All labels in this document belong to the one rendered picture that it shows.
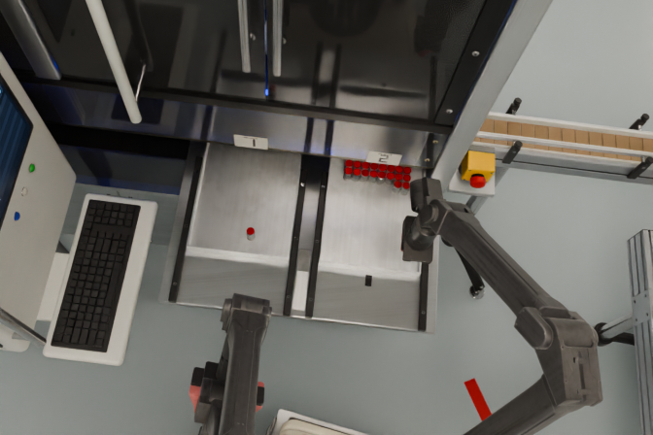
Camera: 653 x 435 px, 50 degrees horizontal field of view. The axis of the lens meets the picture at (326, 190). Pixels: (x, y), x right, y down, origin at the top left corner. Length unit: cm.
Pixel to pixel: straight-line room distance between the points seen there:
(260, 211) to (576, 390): 101
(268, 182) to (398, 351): 105
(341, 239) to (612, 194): 161
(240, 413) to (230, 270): 79
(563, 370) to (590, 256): 193
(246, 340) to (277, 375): 145
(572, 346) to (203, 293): 97
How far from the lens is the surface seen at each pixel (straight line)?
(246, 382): 111
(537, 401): 117
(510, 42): 137
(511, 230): 294
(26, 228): 177
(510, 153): 196
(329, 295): 179
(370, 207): 188
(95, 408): 269
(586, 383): 114
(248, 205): 186
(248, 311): 125
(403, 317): 180
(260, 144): 179
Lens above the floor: 260
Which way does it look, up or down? 66 degrees down
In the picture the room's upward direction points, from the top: 10 degrees clockwise
